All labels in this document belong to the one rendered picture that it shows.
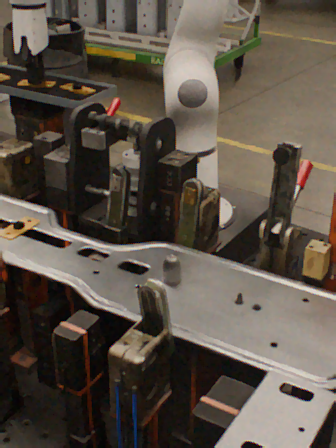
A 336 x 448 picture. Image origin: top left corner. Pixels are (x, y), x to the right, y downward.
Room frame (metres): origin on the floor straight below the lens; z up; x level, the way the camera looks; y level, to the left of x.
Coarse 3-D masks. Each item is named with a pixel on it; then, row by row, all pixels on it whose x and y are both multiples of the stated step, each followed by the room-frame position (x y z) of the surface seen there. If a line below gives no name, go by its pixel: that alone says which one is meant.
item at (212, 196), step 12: (216, 192) 1.14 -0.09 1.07; (180, 204) 1.11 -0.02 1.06; (204, 204) 1.09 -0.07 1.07; (216, 204) 1.13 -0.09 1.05; (204, 216) 1.09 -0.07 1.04; (216, 216) 1.14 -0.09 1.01; (204, 228) 1.09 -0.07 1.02; (216, 228) 1.14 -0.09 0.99; (204, 240) 1.09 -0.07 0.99; (216, 240) 1.14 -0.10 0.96; (216, 252) 1.15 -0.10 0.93
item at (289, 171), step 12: (288, 144) 1.02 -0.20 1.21; (300, 144) 1.02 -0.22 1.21; (276, 156) 0.99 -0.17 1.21; (288, 156) 0.98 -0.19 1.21; (300, 156) 1.01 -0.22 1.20; (276, 168) 1.01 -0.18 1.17; (288, 168) 1.01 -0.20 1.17; (276, 180) 1.01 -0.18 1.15; (288, 180) 1.01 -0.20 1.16; (276, 192) 1.01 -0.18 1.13; (288, 192) 0.99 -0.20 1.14; (276, 204) 1.01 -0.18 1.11; (288, 204) 0.99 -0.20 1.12; (276, 216) 1.00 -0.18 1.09; (288, 216) 0.99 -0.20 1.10; (264, 240) 1.00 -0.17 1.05
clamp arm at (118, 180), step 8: (120, 168) 1.17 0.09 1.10; (112, 176) 1.17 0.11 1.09; (120, 176) 1.16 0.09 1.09; (128, 176) 1.16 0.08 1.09; (112, 184) 1.16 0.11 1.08; (120, 184) 1.15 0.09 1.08; (128, 184) 1.16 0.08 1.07; (112, 192) 1.16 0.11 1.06; (120, 192) 1.15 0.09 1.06; (128, 192) 1.16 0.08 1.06; (112, 200) 1.16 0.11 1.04; (120, 200) 1.15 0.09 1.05; (128, 200) 1.16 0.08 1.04; (112, 208) 1.16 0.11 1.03; (120, 208) 1.15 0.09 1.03; (128, 208) 1.16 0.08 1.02; (112, 216) 1.15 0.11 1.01; (120, 216) 1.14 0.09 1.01; (112, 224) 1.15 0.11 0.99; (120, 224) 1.14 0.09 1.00
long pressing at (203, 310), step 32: (32, 256) 1.02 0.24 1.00; (64, 256) 1.02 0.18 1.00; (128, 256) 1.02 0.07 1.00; (160, 256) 1.02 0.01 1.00; (192, 256) 1.02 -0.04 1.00; (96, 288) 0.92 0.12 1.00; (128, 288) 0.92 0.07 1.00; (192, 288) 0.92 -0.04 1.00; (224, 288) 0.92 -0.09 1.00; (256, 288) 0.92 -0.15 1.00; (288, 288) 0.92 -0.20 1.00; (320, 288) 0.91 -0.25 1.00; (128, 320) 0.85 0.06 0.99; (192, 320) 0.83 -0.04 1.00; (224, 320) 0.83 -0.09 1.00; (256, 320) 0.83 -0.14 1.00; (288, 320) 0.83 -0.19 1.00; (320, 320) 0.83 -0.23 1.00; (224, 352) 0.76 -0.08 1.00; (256, 352) 0.76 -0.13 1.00; (288, 352) 0.76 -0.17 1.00; (320, 352) 0.76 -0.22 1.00; (320, 384) 0.69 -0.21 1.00
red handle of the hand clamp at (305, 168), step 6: (306, 162) 1.10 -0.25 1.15; (300, 168) 1.09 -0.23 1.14; (306, 168) 1.09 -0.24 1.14; (300, 174) 1.08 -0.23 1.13; (306, 174) 1.08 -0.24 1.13; (300, 180) 1.07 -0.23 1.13; (306, 180) 1.08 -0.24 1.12; (300, 186) 1.06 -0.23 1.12; (300, 192) 1.06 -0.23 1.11; (294, 204) 1.04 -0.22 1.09; (276, 222) 1.01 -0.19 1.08; (276, 228) 1.00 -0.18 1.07; (276, 234) 0.99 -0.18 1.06
